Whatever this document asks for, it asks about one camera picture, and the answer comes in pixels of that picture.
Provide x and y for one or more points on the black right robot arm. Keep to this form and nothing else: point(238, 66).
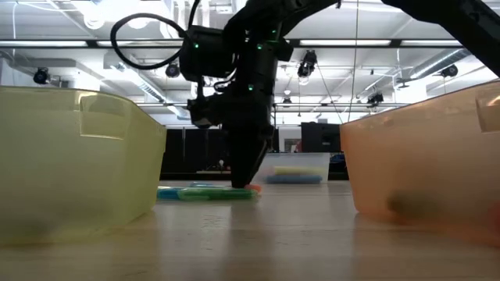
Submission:
point(449, 15)

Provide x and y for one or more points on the yellow plastic bin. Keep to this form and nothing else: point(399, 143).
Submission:
point(78, 168)

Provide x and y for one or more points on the blue highlighter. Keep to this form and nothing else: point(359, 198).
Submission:
point(168, 193)
point(293, 179)

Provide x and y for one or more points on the black monitor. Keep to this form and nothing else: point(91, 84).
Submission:
point(320, 136)

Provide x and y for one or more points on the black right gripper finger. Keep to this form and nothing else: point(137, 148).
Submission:
point(248, 156)

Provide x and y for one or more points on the person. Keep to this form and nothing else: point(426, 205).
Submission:
point(298, 146)

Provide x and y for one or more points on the green highlighter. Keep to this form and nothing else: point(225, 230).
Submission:
point(215, 194)

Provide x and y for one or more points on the teal highlighter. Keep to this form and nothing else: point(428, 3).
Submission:
point(203, 184)

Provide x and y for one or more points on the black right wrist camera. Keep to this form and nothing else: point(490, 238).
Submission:
point(207, 54)

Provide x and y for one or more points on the black partition curtain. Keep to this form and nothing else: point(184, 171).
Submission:
point(195, 152)

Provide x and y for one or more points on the black ceiling spotlight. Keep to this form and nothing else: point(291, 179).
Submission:
point(449, 71)
point(307, 64)
point(41, 75)
point(375, 98)
point(172, 72)

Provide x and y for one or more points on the orange Expo marker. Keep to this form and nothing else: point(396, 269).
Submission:
point(256, 187)

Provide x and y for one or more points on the clear plastic bin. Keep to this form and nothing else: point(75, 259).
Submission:
point(304, 160)

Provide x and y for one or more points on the orange plastic bin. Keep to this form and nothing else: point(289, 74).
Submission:
point(429, 156)

